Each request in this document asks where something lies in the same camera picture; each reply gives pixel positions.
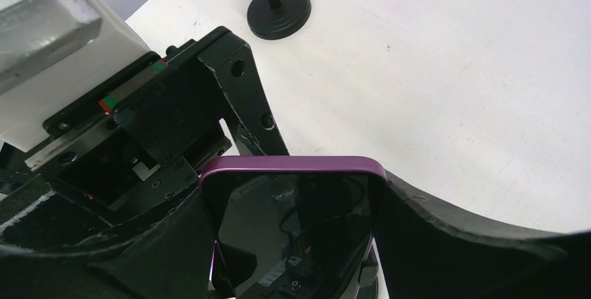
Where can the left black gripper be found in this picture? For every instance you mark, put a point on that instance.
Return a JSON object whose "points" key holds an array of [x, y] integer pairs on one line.
{"points": [[140, 140]]}

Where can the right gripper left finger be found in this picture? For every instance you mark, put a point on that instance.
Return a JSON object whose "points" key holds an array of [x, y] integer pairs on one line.
{"points": [[143, 270]]}

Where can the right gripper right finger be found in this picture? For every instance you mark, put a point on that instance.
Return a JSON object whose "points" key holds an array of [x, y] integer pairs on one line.
{"points": [[430, 248]]}

